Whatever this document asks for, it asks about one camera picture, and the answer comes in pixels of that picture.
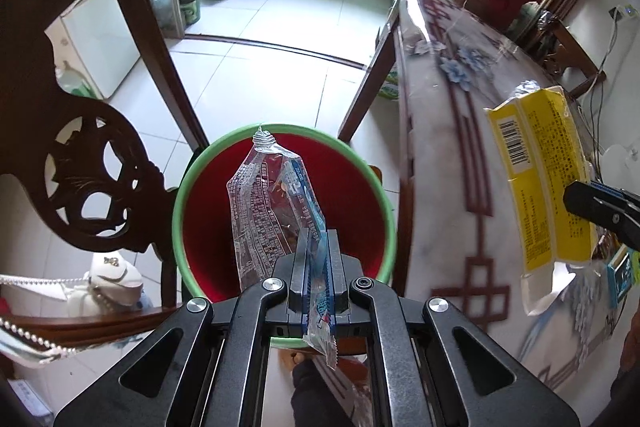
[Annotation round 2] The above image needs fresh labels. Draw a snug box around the white appliance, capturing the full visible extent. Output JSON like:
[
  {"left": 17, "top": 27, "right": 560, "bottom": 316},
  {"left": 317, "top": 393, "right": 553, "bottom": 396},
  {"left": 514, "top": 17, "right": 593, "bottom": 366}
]
[{"left": 597, "top": 142, "right": 640, "bottom": 192}]

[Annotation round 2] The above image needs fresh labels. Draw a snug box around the yellow snack bag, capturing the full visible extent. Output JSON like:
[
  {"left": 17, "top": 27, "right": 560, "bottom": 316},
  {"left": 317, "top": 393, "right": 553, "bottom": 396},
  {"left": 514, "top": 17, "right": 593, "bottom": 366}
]
[{"left": 484, "top": 79, "right": 600, "bottom": 319}]

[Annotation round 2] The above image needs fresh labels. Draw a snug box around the table with patterned cloth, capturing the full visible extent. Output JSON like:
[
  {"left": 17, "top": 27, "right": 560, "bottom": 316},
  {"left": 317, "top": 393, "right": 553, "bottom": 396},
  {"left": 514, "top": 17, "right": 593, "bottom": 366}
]
[{"left": 391, "top": 0, "right": 640, "bottom": 410}]

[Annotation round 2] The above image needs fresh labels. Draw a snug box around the blue small packet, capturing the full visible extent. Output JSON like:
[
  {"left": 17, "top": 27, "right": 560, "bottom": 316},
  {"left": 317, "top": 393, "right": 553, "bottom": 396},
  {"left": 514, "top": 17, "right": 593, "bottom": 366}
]
[{"left": 606, "top": 244, "right": 640, "bottom": 310}]

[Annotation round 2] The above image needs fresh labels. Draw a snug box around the dark green trash bin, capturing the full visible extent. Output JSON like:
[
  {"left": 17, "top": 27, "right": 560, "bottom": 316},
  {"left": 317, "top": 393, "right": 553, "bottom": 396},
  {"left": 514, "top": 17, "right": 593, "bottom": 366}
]
[{"left": 177, "top": 0, "right": 204, "bottom": 28}]

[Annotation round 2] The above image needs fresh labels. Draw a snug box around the green package under table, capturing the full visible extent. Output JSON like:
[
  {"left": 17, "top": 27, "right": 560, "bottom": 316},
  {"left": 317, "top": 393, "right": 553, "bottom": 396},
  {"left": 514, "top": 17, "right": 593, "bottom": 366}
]
[{"left": 376, "top": 66, "right": 401, "bottom": 101}]

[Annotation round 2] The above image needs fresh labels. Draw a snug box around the red bucket with green rim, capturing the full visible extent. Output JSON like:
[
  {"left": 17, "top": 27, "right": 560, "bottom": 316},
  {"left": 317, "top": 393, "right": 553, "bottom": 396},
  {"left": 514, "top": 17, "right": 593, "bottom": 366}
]
[{"left": 171, "top": 123, "right": 397, "bottom": 349}]

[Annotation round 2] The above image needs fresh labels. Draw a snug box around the green plastic bottle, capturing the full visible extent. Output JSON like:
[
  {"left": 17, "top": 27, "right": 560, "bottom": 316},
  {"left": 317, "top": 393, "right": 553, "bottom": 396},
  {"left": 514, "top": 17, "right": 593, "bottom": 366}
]
[{"left": 54, "top": 61, "right": 97, "bottom": 101}]

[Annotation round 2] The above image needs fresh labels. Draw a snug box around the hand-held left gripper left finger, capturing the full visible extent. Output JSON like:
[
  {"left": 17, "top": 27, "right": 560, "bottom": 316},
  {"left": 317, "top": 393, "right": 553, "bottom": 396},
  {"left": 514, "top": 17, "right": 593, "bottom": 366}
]
[{"left": 54, "top": 229, "right": 313, "bottom": 427}]

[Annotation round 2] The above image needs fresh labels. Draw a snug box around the white pearl-strap bag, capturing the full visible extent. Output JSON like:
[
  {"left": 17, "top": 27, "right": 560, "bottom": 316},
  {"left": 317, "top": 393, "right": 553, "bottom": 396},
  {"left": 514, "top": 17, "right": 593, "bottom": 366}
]
[{"left": 0, "top": 272, "right": 98, "bottom": 369}]

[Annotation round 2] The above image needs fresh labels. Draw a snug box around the brown wooden chair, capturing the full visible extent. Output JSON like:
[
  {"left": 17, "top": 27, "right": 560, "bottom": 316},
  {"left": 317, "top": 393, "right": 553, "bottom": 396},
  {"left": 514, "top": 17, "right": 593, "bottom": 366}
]
[{"left": 536, "top": 13, "right": 607, "bottom": 98}]

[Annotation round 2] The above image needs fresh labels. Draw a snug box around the white refrigerator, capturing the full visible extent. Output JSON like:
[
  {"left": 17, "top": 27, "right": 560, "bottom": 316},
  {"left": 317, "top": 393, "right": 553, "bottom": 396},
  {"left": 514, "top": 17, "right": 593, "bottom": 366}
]
[{"left": 44, "top": 0, "right": 142, "bottom": 102}]

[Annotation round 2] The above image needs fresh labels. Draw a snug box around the dark carved wooden chair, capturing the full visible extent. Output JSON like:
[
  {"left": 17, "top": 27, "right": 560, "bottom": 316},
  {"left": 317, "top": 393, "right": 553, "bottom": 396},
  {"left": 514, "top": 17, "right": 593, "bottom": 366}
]
[{"left": 0, "top": 0, "right": 212, "bottom": 350}]

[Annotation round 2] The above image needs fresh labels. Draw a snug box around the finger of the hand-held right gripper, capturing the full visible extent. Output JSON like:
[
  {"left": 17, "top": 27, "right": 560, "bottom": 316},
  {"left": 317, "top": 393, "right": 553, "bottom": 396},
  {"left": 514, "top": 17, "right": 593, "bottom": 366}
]
[
  {"left": 562, "top": 180, "right": 640, "bottom": 254},
  {"left": 589, "top": 179, "right": 640, "bottom": 208}
]

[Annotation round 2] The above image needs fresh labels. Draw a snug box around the clear blue-edged snack wrapper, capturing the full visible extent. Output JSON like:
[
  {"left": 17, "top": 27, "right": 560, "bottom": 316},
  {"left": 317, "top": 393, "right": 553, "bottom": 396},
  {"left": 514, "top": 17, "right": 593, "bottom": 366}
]
[{"left": 226, "top": 126, "right": 342, "bottom": 369}]

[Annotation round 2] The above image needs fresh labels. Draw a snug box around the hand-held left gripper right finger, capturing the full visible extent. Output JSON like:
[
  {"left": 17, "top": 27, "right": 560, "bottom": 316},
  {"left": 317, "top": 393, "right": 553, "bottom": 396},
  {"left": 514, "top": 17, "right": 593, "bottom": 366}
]
[{"left": 322, "top": 229, "right": 581, "bottom": 427}]

